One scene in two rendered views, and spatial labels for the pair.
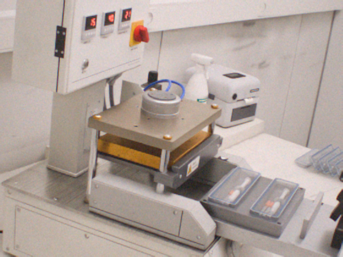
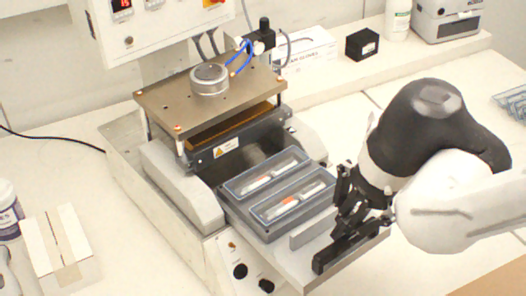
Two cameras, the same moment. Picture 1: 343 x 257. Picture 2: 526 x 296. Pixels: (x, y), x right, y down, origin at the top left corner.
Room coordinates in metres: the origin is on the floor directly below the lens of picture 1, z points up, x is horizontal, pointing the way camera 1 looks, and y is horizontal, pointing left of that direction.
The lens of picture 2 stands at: (0.41, -0.61, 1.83)
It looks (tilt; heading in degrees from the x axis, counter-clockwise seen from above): 41 degrees down; 32
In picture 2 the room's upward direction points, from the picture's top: 3 degrees counter-clockwise
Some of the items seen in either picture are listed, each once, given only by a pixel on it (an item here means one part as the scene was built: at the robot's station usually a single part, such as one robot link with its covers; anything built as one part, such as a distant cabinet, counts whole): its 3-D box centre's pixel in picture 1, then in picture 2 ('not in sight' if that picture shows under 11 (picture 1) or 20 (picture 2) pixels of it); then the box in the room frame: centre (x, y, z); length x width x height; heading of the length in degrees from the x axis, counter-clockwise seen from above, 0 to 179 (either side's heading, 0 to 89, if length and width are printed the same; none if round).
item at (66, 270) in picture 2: not in sight; (60, 250); (0.90, 0.25, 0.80); 0.19 x 0.13 x 0.09; 56
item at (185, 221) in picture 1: (152, 209); (179, 184); (1.07, 0.01, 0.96); 0.25 x 0.05 x 0.07; 68
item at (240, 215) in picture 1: (254, 199); (281, 190); (1.14, -0.19, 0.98); 0.20 x 0.17 x 0.03; 158
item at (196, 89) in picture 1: (197, 90); (399, 1); (2.10, -0.07, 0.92); 0.09 x 0.08 x 0.25; 60
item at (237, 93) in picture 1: (220, 93); (440, 1); (2.23, -0.16, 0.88); 0.25 x 0.20 x 0.17; 50
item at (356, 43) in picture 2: not in sight; (362, 44); (1.95, -0.02, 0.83); 0.09 x 0.06 x 0.07; 156
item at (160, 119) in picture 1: (148, 117); (210, 86); (1.25, 0.05, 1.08); 0.31 x 0.24 x 0.13; 158
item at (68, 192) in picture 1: (135, 187); (209, 145); (1.24, 0.06, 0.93); 0.46 x 0.35 x 0.01; 68
